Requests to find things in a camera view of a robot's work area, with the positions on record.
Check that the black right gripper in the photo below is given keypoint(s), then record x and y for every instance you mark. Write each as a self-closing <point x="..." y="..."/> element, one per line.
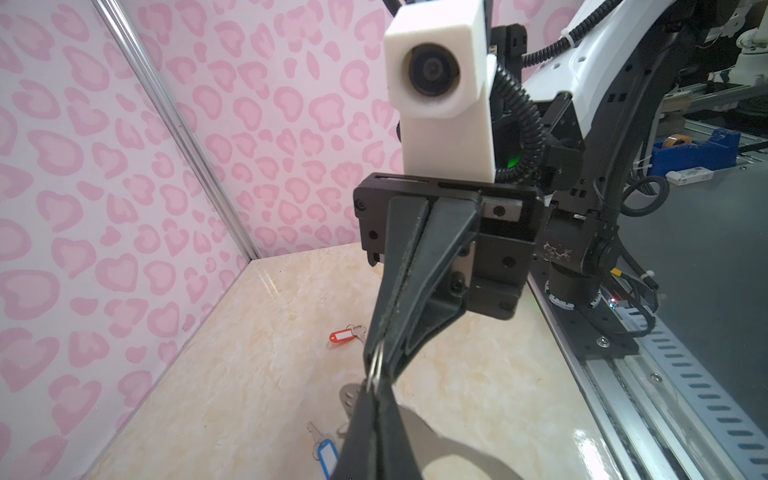
<point x="419" y="294"/>

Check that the blue tape dispenser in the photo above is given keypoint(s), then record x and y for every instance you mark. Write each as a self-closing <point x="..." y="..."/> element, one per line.
<point x="679" y="152"/>

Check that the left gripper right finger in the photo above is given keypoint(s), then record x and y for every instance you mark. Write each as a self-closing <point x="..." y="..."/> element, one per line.
<point x="394" y="456"/>

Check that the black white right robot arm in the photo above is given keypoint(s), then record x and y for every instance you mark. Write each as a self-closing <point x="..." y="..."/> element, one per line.
<point x="515" y="164"/>

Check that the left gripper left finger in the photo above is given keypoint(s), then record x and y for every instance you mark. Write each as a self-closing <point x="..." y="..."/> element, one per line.
<point x="358" y="458"/>

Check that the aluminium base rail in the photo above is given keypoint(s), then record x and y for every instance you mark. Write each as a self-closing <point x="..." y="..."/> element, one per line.
<point x="661" y="414"/>

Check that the key with blue tag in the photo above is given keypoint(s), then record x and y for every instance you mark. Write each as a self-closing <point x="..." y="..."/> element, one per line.
<point x="324" y="450"/>

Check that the key with red tag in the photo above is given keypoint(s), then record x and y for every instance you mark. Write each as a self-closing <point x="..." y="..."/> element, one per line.
<point x="348" y="334"/>

